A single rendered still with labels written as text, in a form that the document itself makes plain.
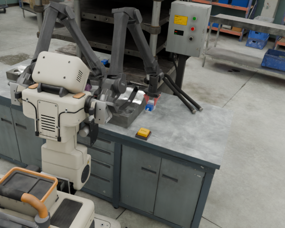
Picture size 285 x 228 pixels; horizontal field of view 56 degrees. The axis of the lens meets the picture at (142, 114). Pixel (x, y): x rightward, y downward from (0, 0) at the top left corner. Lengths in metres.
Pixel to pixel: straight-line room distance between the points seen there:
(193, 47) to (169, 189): 1.16
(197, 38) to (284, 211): 1.64
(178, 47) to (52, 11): 1.15
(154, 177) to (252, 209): 1.03
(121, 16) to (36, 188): 0.87
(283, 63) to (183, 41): 3.00
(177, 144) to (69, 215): 0.78
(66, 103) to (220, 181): 1.88
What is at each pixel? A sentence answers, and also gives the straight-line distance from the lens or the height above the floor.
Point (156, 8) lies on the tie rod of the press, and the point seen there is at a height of 1.43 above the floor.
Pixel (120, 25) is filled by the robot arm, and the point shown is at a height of 1.50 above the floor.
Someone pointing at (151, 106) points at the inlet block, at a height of 0.95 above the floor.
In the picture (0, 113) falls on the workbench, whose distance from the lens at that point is 2.50.
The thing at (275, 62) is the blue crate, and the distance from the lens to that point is 5.13.
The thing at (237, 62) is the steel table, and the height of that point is 0.25.
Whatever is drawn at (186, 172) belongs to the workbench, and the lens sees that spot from 1.80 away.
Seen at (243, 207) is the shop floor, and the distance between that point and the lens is 2.59.
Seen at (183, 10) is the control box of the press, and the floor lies 1.43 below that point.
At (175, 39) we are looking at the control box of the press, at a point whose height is 1.19.
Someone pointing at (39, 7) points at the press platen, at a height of 1.28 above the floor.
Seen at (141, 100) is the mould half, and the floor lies 0.90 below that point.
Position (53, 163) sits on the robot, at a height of 0.82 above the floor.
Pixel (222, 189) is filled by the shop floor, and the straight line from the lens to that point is 2.67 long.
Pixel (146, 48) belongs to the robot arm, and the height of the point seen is 1.33.
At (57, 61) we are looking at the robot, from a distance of 1.26.
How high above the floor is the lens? 1.81
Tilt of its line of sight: 31 degrees down
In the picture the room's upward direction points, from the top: 5 degrees clockwise
